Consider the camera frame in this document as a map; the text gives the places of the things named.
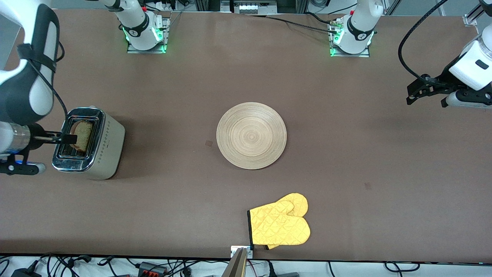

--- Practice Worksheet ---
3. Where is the slice of bread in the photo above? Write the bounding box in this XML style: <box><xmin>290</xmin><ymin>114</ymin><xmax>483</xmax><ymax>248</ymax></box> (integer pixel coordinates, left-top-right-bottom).
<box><xmin>70</xmin><ymin>120</ymin><xmax>93</xmax><ymax>152</ymax></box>

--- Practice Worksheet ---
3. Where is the round wooden plate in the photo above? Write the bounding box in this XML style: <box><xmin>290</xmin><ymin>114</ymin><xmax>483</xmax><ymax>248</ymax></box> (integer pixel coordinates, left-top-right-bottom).
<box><xmin>216</xmin><ymin>102</ymin><xmax>288</xmax><ymax>170</ymax></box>

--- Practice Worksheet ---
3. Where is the silver two-slot toaster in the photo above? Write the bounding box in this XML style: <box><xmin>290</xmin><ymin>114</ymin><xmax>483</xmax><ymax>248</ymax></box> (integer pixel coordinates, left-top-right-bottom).
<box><xmin>52</xmin><ymin>105</ymin><xmax>126</xmax><ymax>180</ymax></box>

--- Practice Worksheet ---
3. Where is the black power adapter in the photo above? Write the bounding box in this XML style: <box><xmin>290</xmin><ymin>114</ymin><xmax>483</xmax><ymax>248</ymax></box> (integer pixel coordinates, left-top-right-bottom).
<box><xmin>11</xmin><ymin>268</ymin><xmax>42</xmax><ymax>277</ymax></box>

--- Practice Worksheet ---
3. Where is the black orange terminal block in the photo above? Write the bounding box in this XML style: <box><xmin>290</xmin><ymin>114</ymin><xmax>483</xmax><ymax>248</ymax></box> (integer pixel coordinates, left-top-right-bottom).
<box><xmin>138</xmin><ymin>262</ymin><xmax>168</xmax><ymax>276</ymax></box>

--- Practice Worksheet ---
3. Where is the grey control box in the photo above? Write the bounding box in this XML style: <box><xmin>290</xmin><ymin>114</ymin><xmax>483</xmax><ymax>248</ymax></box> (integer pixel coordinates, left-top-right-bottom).
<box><xmin>221</xmin><ymin>0</ymin><xmax>278</xmax><ymax>15</ymax></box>

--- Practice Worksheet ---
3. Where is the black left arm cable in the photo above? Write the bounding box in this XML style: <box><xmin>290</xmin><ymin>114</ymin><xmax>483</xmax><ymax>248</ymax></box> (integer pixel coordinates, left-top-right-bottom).
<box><xmin>397</xmin><ymin>0</ymin><xmax>449</xmax><ymax>83</ymax></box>

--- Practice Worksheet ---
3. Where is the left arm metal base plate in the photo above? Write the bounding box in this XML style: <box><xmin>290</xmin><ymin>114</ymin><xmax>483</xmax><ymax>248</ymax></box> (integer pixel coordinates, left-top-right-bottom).
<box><xmin>329</xmin><ymin>17</ymin><xmax>371</xmax><ymax>58</ymax></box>

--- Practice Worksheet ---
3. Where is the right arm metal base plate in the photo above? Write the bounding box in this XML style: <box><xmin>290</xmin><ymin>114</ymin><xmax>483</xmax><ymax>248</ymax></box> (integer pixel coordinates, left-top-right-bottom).
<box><xmin>126</xmin><ymin>15</ymin><xmax>170</xmax><ymax>54</ymax></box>

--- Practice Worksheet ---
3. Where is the thin black table cable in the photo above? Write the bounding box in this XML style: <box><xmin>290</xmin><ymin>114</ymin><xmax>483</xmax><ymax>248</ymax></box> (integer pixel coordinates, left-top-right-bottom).
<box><xmin>246</xmin><ymin>14</ymin><xmax>343</xmax><ymax>34</ymax></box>

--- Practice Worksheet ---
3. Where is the black looped floor cable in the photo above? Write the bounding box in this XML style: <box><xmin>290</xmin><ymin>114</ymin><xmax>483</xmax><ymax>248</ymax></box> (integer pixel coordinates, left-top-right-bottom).
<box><xmin>384</xmin><ymin>261</ymin><xmax>420</xmax><ymax>273</ymax></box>

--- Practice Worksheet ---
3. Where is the aluminium camera mount profile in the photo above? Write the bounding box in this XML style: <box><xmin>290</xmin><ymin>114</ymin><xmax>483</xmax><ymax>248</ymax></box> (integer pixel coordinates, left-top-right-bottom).
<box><xmin>221</xmin><ymin>247</ymin><xmax>248</xmax><ymax>277</ymax></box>

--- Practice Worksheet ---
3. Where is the small metal mounting bracket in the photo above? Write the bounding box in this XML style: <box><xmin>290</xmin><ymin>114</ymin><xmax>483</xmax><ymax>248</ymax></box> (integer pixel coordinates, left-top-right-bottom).
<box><xmin>231</xmin><ymin>245</ymin><xmax>254</xmax><ymax>259</ymax></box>

